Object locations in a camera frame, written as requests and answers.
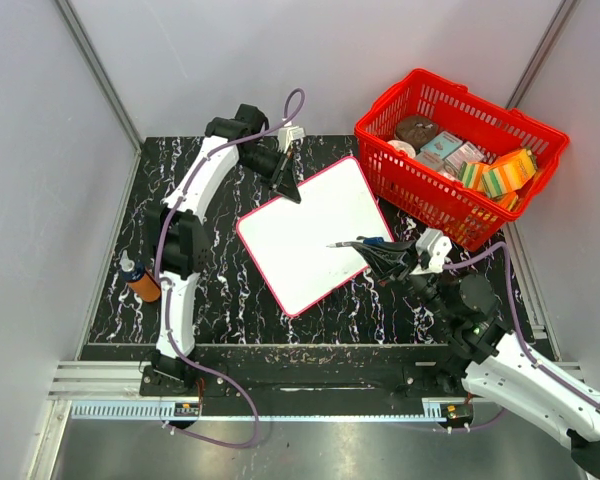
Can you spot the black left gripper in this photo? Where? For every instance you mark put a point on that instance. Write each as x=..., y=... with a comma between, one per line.
x=283, y=180

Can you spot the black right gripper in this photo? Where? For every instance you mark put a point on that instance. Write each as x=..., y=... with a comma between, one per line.
x=386, y=261

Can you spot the white blue whiteboard marker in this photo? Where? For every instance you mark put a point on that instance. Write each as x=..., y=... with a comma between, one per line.
x=359, y=241

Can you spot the pink framed whiteboard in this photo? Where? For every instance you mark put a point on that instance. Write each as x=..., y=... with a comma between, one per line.
x=292, y=244

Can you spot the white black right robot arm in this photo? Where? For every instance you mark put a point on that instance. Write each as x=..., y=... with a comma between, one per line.
x=489, y=357

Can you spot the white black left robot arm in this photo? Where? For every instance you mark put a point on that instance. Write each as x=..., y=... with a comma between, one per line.
x=175, y=230

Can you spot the yellow green sponge pack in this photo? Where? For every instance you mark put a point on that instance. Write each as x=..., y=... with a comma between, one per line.
x=470, y=175

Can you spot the white tape roll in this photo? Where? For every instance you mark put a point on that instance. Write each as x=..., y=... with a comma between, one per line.
x=403, y=147

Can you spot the red plastic shopping basket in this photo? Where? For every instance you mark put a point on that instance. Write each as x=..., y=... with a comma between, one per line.
x=466, y=217

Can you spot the teal small box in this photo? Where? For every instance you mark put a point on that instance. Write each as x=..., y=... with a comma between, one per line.
x=443, y=144

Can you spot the pink white small box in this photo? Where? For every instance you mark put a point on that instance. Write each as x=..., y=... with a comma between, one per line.
x=466, y=153

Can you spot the brown round item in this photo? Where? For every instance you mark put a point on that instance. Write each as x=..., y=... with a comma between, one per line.
x=416, y=130

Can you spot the orange sponge pack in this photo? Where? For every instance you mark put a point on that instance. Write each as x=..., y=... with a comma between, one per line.
x=509, y=173

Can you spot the orange spray bottle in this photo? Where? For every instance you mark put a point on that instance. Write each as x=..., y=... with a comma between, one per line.
x=139, y=278

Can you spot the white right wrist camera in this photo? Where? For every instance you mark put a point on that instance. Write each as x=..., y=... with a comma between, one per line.
x=432, y=248

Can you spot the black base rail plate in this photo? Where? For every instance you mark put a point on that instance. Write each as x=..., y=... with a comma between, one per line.
x=393, y=372

